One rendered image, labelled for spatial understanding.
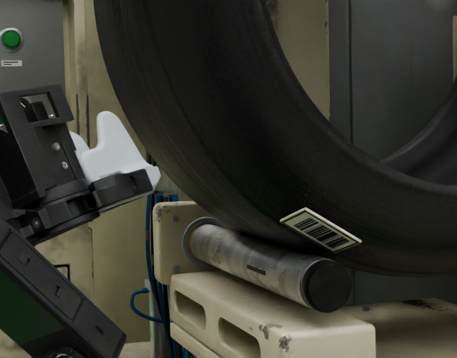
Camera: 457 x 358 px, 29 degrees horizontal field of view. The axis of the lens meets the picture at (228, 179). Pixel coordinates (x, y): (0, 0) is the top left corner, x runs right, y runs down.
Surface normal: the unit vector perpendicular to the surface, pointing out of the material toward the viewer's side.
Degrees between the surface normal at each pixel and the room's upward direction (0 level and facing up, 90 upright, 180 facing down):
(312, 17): 90
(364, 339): 90
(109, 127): 69
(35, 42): 90
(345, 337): 90
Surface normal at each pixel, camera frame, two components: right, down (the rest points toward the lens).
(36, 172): 0.78, -0.34
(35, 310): -0.26, 0.65
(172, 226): 0.33, 0.04
